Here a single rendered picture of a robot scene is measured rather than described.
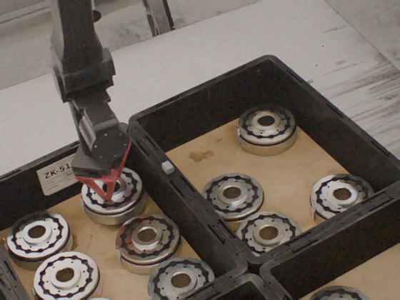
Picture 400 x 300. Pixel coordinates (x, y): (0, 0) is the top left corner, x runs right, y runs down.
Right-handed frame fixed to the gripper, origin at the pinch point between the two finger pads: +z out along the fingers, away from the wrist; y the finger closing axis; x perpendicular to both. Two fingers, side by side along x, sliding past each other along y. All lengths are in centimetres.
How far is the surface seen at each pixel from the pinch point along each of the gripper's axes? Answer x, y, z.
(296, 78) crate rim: -25.9, 26.6, -2.5
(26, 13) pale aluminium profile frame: 100, 150, 81
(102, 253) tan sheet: -0.7, -9.9, 5.7
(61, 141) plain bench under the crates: 24.0, 27.6, 19.7
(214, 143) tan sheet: -12.4, 18.1, 6.7
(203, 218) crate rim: -18.3, -8.1, -4.1
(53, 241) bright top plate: 6.7, -11.1, 2.4
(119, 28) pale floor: 68, 160, 94
